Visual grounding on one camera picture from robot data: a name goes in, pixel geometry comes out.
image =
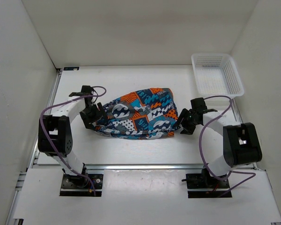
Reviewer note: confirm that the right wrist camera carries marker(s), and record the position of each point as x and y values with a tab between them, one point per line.
199	106

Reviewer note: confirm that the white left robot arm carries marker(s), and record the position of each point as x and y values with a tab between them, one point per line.
55	136

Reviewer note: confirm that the aluminium frame rail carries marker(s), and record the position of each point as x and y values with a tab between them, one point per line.
142	179

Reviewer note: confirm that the small dark blue label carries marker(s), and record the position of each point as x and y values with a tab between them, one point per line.
71	68

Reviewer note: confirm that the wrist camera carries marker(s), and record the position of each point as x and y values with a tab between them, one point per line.
85	91
199	106

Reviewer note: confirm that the colourful patterned shorts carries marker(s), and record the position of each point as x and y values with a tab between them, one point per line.
140	115

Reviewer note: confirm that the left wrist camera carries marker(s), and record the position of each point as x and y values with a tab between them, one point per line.
85	91

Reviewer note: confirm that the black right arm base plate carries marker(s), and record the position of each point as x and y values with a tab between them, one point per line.
201	186

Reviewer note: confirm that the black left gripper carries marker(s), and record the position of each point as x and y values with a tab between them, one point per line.
99	114

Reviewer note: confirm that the white plastic mesh basket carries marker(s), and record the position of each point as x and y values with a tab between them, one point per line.
216	74

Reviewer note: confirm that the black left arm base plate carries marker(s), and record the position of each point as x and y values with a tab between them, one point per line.
81	187

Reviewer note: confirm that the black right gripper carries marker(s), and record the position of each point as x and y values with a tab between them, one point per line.
182	115

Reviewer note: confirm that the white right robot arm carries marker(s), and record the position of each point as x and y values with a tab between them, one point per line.
240	140

